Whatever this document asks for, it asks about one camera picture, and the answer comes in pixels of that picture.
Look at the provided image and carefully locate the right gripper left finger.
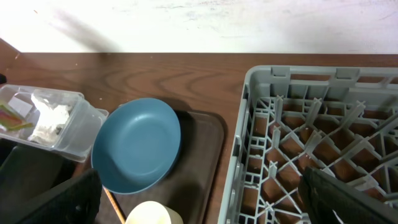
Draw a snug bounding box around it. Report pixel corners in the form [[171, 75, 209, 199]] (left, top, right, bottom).
[[12, 169, 103, 223]]

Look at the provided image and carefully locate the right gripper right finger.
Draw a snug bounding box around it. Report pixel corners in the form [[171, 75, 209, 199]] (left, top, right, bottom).
[[298, 167, 397, 224]]

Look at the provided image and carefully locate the white paper cup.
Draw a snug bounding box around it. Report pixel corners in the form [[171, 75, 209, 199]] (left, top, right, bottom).
[[125, 201, 183, 224]]

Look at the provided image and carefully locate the blue round plate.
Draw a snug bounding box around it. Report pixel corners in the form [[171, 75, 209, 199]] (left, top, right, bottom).
[[91, 98, 182, 194]]

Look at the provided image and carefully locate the white paper napkin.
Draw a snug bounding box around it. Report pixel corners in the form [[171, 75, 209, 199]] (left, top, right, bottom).
[[28, 90, 76, 146]]

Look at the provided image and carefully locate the green yellow snack wrapper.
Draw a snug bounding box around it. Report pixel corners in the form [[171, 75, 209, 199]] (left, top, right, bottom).
[[1, 101, 34, 131]]

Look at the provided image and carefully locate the grey plastic dishwasher rack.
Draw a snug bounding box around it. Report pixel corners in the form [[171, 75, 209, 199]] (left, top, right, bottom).
[[218, 65, 397, 223]]

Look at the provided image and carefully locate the clear plastic waste bin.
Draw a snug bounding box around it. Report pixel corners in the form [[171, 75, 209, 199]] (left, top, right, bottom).
[[1, 85, 109, 162]]

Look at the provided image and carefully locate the wooden chopstick on tray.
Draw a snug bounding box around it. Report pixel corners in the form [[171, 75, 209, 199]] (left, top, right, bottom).
[[103, 187, 126, 224]]

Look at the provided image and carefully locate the black rectangular tray bin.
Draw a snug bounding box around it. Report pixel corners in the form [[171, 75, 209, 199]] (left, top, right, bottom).
[[1, 139, 76, 223]]

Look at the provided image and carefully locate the dark brown serving tray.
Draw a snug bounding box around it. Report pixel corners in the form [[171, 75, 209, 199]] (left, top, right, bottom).
[[111, 111, 224, 224]]

